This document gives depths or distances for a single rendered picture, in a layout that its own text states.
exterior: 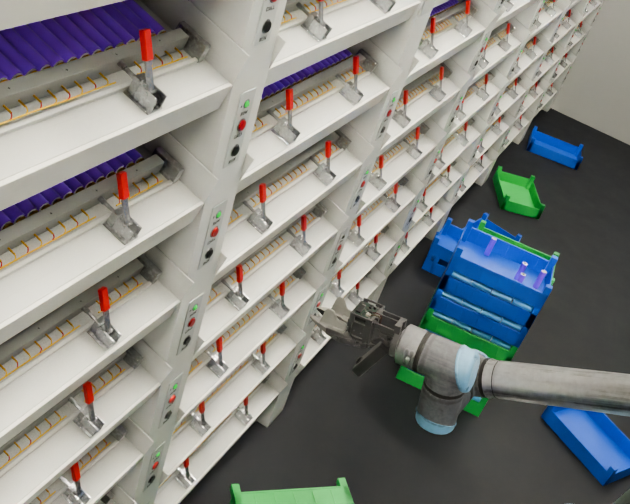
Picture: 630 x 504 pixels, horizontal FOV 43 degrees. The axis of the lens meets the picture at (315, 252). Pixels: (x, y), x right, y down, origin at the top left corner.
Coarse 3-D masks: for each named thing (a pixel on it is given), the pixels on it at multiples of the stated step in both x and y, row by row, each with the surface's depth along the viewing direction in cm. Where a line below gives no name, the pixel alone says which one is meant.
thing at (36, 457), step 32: (128, 352) 137; (96, 384) 133; (128, 384) 136; (160, 384) 139; (64, 416) 125; (96, 416) 127; (128, 416) 137; (0, 448) 115; (32, 448) 119; (64, 448) 123; (0, 480) 115; (32, 480) 117
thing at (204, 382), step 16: (304, 272) 203; (304, 288) 204; (272, 304) 194; (288, 304) 197; (240, 320) 185; (256, 320) 188; (272, 320) 190; (224, 336) 179; (240, 336) 182; (256, 336) 184; (224, 352) 176; (240, 352) 179; (208, 368) 171; (192, 384) 166; (208, 384) 169; (192, 400) 164
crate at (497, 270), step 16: (464, 240) 256; (480, 240) 256; (464, 256) 249; (480, 256) 252; (496, 256) 255; (512, 256) 255; (528, 256) 253; (464, 272) 241; (480, 272) 239; (496, 272) 237; (512, 272) 250; (528, 272) 252; (496, 288) 240; (512, 288) 238; (528, 288) 236; (544, 288) 235
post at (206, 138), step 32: (192, 0) 105; (224, 0) 102; (256, 0) 101; (224, 32) 104; (256, 64) 110; (256, 96) 115; (192, 128) 113; (224, 128) 111; (224, 192) 122; (192, 224) 121; (224, 224) 129; (192, 256) 124; (192, 288) 130; (160, 352) 136; (192, 352) 146; (160, 416) 148; (128, 480) 156
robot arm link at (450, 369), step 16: (432, 336) 169; (416, 352) 167; (432, 352) 166; (448, 352) 165; (464, 352) 165; (416, 368) 169; (432, 368) 166; (448, 368) 165; (464, 368) 164; (432, 384) 168; (448, 384) 166; (464, 384) 164
